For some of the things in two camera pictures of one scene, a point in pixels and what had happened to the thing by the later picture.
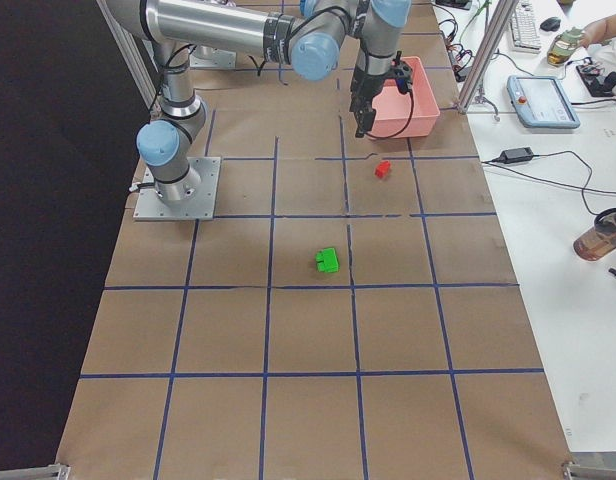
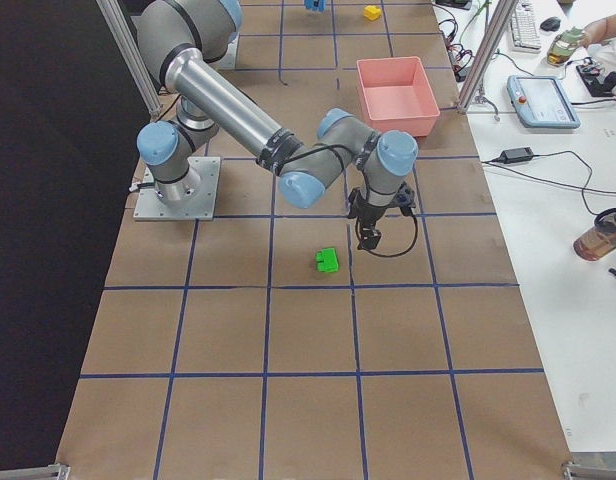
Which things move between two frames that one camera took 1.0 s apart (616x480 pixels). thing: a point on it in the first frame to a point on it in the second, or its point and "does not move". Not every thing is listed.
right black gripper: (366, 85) to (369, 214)
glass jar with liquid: (562, 45) does not move
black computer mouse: (550, 24) does not move
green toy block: (327, 260) does not move
